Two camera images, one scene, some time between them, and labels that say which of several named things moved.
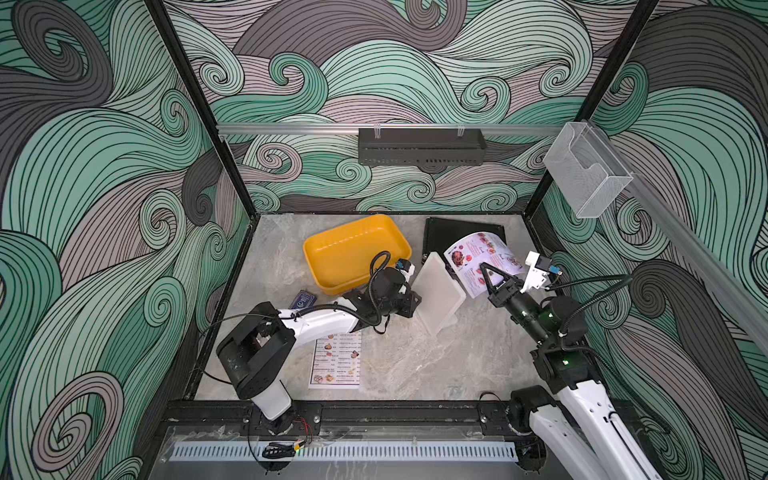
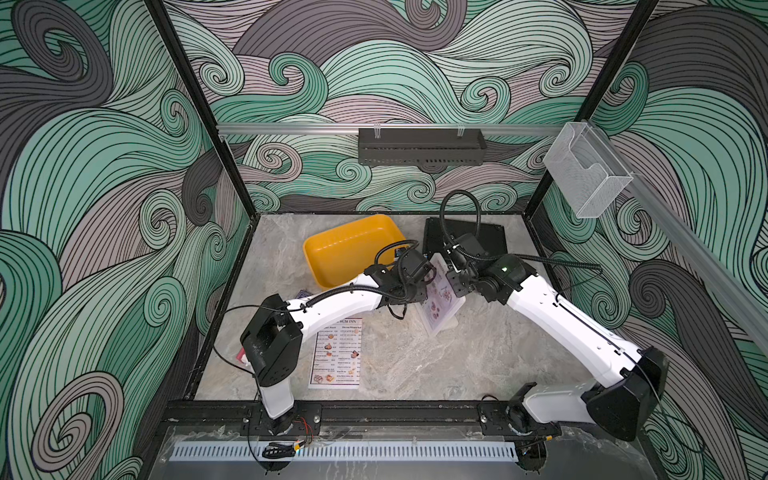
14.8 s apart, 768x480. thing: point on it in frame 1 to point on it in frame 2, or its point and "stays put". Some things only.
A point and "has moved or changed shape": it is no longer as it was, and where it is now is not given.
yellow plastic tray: [340, 259] stays put
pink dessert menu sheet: [466, 254] has moved or changed shape
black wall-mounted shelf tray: [421, 147] stays put
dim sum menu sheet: [336, 362] stays put
